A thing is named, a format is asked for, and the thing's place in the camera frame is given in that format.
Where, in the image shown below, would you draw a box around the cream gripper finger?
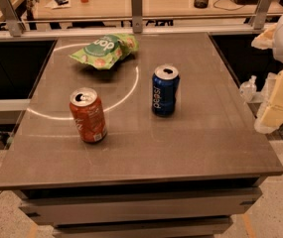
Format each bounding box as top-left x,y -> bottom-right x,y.
251,24 -> 277,50
254,69 -> 283,134

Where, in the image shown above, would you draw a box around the blue pepsi can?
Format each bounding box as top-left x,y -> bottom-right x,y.
152,64 -> 180,116

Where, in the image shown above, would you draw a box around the red coke can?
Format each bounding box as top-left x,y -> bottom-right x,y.
70,87 -> 106,143

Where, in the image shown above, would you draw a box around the metal railing with posts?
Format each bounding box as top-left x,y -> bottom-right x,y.
0,0 -> 283,40

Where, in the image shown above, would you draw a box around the clear plastic bottle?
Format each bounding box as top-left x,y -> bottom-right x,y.
239,75 -> 257,102

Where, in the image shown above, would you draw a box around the black mesh pen cup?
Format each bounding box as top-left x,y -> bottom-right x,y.
194,0 -> 209,9

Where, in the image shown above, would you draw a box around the grey cabinet drawers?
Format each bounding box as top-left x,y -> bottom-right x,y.
20,179 -> 262,238

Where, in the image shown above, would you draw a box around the green chip bag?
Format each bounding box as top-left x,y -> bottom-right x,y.
71,34 -> 139,70

